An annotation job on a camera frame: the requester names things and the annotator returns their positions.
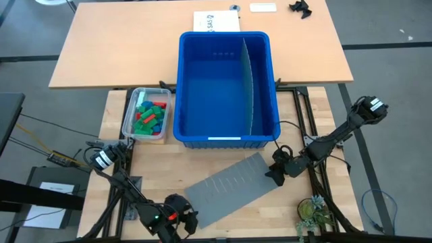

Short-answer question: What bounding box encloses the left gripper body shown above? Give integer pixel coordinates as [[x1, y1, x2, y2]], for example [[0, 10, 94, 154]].
[[161, 194, 192, 243]]

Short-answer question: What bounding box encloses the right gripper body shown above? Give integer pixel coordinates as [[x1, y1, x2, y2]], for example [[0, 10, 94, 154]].
[[272, 145, 310, 179]]

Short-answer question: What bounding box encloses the grey divider with short slots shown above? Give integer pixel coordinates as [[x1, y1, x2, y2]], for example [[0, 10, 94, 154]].
[[184, 151, 281, 230]]

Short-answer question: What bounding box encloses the grey divider with long slots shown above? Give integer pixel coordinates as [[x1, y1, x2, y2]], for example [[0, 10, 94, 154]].
[[240, 37, 254, 136]]

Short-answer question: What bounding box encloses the clear plastic block container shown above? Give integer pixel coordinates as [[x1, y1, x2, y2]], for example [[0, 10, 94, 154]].
[[121, 86, 173, 142]]

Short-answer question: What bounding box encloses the large blue plastic bin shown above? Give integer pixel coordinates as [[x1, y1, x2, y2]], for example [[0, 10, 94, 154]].
[[172, 30, 281, 149]]

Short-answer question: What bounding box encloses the potted succulent plant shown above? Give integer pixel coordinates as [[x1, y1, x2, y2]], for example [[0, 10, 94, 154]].
[[296, 194, 338, 242]]

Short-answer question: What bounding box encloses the small electronics board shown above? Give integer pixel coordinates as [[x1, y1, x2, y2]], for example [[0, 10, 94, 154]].
[[46, 151, 74, 167]]

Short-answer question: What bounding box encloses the white paper sheet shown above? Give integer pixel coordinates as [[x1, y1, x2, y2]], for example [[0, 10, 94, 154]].
[[24, 182, 75, 230]]

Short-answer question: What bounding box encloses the black metal bar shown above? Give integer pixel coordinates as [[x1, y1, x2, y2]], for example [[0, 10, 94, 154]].
[[0, 178, 85, 212]]

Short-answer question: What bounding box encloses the black floor box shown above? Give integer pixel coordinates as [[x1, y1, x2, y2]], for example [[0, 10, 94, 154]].
[[22, 165, 82, 230]]

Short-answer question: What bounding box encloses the white flat rectangular pad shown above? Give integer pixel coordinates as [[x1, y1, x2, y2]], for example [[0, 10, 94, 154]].
[[249, 2, 278, 14]]

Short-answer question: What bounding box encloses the white cardboard box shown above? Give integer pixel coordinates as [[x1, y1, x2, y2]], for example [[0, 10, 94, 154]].
[[193, 9, 241, 33]]

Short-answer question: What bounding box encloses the beige laminate desk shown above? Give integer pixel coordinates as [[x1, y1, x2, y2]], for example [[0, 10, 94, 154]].
[[48, 0, 354, 89]]

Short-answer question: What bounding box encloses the black side table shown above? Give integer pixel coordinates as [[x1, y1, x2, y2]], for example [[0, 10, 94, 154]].
[[0, 92, 26, 156]]

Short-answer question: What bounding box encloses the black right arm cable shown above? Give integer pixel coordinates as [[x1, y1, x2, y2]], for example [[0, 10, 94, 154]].
[[273, 120, 308, 159]]

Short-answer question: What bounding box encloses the black aluminium rig frame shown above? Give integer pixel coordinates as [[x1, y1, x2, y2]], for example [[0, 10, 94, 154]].
[[80, 86, 369, 243]]

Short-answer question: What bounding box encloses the blue coiled floor cable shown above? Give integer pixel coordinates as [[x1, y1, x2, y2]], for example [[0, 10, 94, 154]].
[[360, 188, 399, 234]]

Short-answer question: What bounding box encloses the black plastic bracket part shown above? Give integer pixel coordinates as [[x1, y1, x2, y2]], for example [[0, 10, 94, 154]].
[[288, 0, 313, 20]]

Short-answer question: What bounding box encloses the yellow floor cable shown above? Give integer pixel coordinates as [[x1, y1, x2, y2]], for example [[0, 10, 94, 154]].
[[15, 124, 92, 167]]

